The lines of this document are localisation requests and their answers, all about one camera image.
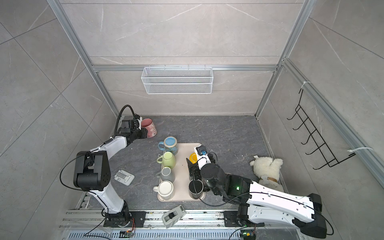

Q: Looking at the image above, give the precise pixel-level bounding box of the blue butterfly mug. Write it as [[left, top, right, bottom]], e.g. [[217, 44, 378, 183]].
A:
[[158, 137, 179, 155]]

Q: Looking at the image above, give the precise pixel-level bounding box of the grey camera box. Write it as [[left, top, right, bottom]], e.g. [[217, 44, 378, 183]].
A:
[[162, 205, 186, 229]]

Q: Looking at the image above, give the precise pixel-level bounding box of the yellow mug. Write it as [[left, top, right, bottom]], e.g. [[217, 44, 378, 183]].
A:
[[189, 153, 198, 164]]

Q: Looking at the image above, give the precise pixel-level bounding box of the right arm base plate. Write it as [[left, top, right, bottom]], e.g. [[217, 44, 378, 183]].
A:
[[223, 211, 265, 227]]

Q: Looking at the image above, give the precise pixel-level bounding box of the grey mug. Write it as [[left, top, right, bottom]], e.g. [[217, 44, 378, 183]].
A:
[[159, 167, 176, 183]]

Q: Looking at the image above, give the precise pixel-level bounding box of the pink patterned mug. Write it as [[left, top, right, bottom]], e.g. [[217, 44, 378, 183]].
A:
[[142, 118, 157, 138]]

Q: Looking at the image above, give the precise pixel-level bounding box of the small white plastic holder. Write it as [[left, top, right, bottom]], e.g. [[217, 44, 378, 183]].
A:
[[114, 170, 135, 186]]

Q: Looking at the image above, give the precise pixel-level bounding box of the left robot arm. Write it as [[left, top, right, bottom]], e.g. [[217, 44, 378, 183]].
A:
[[61, 105, 148, 227]]

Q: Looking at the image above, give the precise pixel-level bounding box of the white wire mesh basket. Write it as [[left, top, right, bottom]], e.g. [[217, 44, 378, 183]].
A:
[[141, 67, 214, 95]]

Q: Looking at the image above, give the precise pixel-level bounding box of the white teddy bear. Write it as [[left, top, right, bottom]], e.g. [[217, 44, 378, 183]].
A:
[[250, 156, 284, 192]]

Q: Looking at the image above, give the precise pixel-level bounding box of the white mug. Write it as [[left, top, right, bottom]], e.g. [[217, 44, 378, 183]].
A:
[[153, 181, 175, 201]]

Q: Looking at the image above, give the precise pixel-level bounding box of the light green mug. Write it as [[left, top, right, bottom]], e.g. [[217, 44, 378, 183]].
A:
[[157, 152, 176, 169]]

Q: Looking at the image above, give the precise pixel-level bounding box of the black wire hook rack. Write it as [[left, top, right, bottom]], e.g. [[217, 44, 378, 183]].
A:
[[287, 89, 356, 170]]

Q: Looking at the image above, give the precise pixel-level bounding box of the black mug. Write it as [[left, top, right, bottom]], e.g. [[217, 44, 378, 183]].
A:
[[189, 180, 206, 200]]

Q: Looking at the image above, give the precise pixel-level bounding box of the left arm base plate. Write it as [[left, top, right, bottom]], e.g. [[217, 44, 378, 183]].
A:
[[103, 211, 146, 228]]

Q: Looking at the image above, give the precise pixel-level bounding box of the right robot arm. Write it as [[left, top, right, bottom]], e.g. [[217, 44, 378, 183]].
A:
[[189, 145, 330, 239]]

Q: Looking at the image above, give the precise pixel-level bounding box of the beige plastic tray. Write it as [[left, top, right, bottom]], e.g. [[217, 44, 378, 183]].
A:
[[158, 143, 201, 202]]

